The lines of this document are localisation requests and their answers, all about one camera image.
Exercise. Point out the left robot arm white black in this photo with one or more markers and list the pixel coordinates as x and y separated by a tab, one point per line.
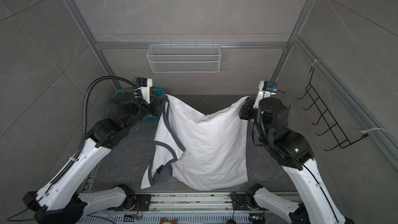
59	202

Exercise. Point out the white wire mesh shelf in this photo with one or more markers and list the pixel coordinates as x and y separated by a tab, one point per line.
173	58

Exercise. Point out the teal plastic basket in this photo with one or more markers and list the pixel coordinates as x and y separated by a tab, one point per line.
157	91

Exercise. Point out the white tank top navy trim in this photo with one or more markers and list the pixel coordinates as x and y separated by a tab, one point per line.
205	152

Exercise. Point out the green tank top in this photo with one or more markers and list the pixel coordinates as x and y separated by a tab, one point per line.
128	91

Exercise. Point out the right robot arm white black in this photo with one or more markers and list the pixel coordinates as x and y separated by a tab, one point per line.
292	151

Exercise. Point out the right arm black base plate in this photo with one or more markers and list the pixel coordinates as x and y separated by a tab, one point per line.
243	202

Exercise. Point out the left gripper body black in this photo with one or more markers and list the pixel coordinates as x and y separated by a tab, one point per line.
139	110

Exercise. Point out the black wire hook rack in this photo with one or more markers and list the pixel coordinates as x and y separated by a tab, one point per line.
326	116

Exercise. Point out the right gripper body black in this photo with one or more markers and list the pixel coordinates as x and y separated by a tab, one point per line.
249	112

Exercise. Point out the aluminium front rail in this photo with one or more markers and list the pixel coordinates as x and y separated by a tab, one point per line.
209	206

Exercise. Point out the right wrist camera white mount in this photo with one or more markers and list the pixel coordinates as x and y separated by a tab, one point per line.
266	89

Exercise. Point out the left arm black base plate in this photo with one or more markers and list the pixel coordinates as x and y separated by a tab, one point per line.
143	202

